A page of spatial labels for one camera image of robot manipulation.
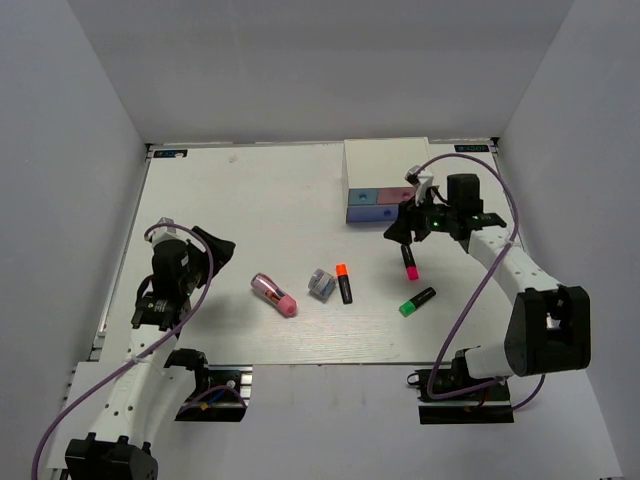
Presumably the pink cap pencil tube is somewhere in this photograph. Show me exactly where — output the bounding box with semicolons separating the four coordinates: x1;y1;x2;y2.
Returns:
250;273;297;318

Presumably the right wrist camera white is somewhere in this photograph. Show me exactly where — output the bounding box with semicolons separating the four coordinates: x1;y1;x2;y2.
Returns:
405;165;434;206

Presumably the pink small drawer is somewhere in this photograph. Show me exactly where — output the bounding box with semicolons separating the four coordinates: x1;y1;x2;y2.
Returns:
376;187;415;205

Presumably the pink cap highlighter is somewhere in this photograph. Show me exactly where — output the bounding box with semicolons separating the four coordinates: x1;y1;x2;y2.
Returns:
401;245;420;281

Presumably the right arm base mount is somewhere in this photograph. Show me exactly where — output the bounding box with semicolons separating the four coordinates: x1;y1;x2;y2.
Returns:
406;369;514;425

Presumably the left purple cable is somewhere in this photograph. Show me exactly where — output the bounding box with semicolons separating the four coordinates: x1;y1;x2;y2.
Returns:
30;224;247;480

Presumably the right corner label sticker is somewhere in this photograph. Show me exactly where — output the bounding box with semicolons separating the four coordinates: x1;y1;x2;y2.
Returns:
454;144;490;154

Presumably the white drawer organizer box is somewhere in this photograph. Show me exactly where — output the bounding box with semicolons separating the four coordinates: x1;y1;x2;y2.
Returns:
342;137;431;190

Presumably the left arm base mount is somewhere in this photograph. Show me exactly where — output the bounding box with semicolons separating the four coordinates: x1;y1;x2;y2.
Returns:
175;365;253;423

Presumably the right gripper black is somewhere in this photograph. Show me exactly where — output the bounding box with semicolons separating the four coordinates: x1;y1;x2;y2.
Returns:
384;188;457;246

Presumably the orange cap highlighter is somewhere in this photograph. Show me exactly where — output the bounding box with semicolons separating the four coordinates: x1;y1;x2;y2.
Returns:
336;264;353;305

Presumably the corner label sticker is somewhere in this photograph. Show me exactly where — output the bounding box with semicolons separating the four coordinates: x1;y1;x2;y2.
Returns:
454;144;490;154
153;149;188;159

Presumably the blue wide drawer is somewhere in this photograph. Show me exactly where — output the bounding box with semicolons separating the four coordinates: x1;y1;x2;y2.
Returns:
346;204;398;224

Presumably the left corner label sticker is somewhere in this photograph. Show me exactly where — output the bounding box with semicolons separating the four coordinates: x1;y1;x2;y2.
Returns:
153;149;188;159

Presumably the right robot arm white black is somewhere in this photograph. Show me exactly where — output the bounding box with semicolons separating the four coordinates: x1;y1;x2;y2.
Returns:
384;174;592;401

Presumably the light blue small drawer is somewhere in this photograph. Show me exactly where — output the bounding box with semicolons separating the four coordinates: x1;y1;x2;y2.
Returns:
348;188;379;206

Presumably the green cap highlighter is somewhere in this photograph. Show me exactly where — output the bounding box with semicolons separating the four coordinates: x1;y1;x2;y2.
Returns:
399;287;436;317

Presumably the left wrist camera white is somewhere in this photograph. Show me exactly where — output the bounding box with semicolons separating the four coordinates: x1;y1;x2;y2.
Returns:
144;217;183;247

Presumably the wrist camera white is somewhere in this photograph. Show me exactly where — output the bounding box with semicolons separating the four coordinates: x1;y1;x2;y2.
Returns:
144;217;183;247
405;165;434;206

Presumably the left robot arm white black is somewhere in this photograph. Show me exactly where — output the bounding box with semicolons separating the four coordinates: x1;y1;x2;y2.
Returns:
60;219;236;479

